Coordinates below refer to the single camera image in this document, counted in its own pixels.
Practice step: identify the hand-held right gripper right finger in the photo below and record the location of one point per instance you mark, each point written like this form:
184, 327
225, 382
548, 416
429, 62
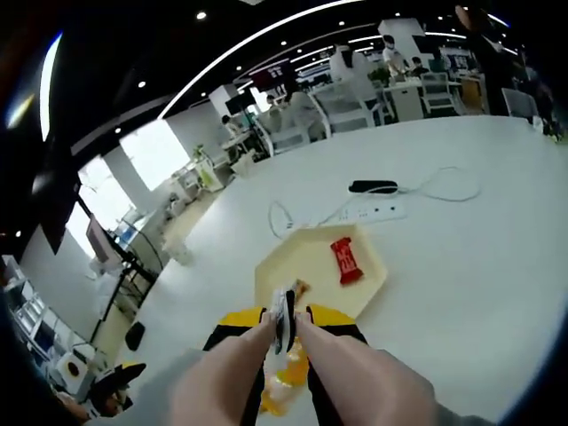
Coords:
344, 330

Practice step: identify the white mesh office chair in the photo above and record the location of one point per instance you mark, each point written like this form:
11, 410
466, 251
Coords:
346, 106
437, 89
288, 128

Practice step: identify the desk with black legs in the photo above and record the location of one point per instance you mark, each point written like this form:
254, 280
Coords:
137, 248

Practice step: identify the clear food packet dark contents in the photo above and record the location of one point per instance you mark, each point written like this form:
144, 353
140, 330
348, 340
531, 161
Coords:
281, 319

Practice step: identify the small orange candy food packet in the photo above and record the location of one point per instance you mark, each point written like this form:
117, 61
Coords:
302, 288

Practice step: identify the computer monitor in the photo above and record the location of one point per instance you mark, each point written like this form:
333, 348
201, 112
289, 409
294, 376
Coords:
97, 235

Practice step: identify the red food packet white print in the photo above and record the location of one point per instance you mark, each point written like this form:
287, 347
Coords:
348, 262

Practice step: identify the long ceiling light strip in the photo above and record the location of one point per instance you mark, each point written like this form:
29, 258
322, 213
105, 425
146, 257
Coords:
48, 84
248, 41

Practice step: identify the white storage shelf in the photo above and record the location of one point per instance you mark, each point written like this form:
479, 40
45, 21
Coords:
26, 319

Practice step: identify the cream hexagonal container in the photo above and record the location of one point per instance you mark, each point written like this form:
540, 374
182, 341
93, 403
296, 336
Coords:
324, 266

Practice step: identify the potted green plant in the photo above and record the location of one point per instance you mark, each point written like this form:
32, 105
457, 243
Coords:
199, 153

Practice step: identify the yellow bun food packet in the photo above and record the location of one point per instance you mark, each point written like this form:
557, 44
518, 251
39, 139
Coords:
284, 381

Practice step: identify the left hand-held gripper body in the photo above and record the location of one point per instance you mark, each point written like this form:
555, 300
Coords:
73, 368

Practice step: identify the black panel on tripod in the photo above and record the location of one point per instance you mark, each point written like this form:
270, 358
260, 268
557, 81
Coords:
57, 208

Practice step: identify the plain white paper cup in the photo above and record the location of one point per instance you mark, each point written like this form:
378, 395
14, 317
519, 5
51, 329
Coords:
243, 168

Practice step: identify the black screen on stand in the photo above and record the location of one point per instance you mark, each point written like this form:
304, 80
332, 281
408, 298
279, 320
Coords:
237, 104

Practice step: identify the black computer mouse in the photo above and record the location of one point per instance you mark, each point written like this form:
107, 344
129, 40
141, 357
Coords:
135, 336

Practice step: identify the hanging dark display screen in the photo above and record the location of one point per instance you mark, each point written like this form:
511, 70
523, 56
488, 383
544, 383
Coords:
270, 75

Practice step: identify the white power strip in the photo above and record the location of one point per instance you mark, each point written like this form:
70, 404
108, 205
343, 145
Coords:
370, 213

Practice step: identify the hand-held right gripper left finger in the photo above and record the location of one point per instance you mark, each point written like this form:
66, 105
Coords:
222, 335

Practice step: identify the printed white paper cup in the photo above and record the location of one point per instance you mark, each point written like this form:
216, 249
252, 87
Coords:
182, 253

